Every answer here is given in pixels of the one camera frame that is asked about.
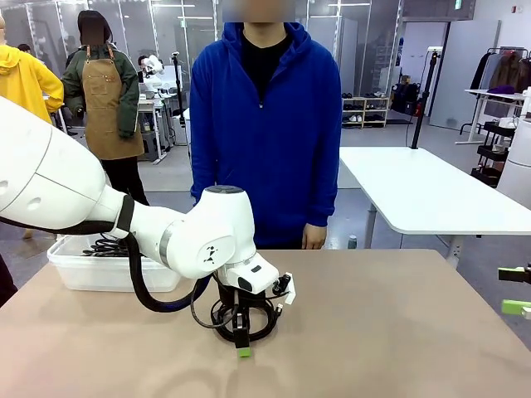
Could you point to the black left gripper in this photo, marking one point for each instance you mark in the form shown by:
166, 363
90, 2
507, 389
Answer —
228, 298

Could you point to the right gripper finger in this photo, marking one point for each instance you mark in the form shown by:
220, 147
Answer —
514, 275
516, 309

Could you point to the person's left forearm blue sleeve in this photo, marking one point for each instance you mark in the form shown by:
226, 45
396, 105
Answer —
325, 195

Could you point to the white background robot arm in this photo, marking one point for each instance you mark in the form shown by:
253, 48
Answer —
154, 68

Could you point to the person's right forearm blue sleeve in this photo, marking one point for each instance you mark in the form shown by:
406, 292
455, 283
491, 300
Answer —
201, 182

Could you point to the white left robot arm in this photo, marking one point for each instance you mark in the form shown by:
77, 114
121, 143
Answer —
41, 174

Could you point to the person's left hand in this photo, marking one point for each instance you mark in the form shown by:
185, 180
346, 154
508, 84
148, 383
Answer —
313, 237

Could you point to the large white table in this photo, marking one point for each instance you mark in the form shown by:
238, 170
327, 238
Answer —
431, 186

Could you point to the black utility cart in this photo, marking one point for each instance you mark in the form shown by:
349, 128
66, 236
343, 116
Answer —
493, 149

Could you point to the small grey cylinder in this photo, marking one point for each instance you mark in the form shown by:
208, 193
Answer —
352, 242

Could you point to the clear plastic storage container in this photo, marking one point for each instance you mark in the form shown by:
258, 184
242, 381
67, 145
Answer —
95, 269

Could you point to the white desk with angled legs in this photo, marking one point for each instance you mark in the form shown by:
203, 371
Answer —
493, 97

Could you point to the purple cloth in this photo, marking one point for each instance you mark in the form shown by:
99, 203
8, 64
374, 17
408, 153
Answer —
501, 89

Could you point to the black tripod pole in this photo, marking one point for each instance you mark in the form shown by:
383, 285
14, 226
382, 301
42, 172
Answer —
425, 99

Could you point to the person in blue hoodie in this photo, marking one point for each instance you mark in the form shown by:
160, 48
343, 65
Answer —
269, 137

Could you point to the clothes rack with coats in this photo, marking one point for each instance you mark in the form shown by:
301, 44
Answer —
508, 68

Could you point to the black bags pile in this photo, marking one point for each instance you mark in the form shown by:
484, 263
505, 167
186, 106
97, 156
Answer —
404, 99

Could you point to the wooden shoe rack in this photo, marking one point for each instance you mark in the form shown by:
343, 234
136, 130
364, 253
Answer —
365, 112

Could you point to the white cluttered workbench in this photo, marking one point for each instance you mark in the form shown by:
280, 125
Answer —
151, 116

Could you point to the person in brown apron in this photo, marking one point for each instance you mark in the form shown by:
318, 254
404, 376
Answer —
105, 91

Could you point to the mannequin in yellow hoodie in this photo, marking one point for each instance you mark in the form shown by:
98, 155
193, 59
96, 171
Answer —
25, 87

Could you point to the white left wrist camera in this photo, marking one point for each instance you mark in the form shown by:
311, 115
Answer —
288, 290

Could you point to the black camera stand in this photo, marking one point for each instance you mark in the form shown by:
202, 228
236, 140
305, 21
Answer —
179, 91

